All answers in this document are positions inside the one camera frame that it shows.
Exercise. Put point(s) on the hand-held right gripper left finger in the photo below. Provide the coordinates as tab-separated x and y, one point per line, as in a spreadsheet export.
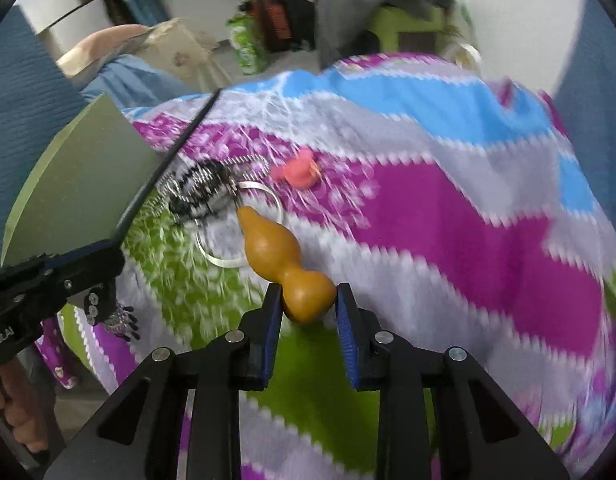
271	335

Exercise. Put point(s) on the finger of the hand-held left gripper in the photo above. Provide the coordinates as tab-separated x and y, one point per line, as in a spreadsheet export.
87	262
95	305

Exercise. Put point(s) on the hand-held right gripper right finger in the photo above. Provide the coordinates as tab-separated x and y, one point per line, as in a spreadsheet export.
348	335

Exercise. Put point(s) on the grey-green cardboard box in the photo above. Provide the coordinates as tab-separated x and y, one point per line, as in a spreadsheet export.
82	185

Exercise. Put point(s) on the orange gourd ornament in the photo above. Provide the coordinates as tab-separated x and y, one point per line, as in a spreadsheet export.
273	255

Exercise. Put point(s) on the person's left hand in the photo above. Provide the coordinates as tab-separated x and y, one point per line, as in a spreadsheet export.
15	410

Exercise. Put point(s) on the dark beaded ornament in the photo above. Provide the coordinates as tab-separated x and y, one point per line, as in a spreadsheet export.
123	321

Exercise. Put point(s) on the silver bangle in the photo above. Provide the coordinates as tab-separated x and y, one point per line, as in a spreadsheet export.
222	261

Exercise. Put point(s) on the colourful floral printed blanket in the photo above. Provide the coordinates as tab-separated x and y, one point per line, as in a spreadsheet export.
438	210

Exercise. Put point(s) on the pink plastic trinket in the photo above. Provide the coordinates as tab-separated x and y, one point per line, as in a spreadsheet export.
300	172

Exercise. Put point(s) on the blue textured pillow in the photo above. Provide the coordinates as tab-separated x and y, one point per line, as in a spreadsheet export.
22	110
593	85

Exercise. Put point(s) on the light blue cloth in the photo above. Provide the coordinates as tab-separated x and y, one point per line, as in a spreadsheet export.
132	80

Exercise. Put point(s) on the peach pillow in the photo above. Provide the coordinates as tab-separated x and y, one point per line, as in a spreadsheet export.
97	45

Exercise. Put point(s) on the beige floral quilt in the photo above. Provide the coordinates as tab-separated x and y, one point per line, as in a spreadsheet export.
182	50

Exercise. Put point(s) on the green printed bag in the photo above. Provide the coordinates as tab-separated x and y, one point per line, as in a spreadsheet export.
248	45

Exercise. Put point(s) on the red suitcase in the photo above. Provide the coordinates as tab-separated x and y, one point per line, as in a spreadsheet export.
270	25

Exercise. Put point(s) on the green stool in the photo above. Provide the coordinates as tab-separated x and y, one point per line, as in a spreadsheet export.
388	22

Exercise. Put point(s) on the black suitcase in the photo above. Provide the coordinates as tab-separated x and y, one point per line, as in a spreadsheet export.
303	20

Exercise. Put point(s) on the grey garment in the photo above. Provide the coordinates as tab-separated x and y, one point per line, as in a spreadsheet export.
358	0

